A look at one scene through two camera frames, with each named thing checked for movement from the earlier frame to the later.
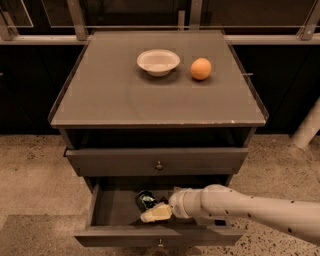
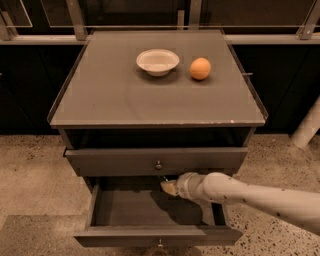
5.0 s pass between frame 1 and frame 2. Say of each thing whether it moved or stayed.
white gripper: moved
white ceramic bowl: stayed
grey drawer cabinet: stayed
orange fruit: stayed
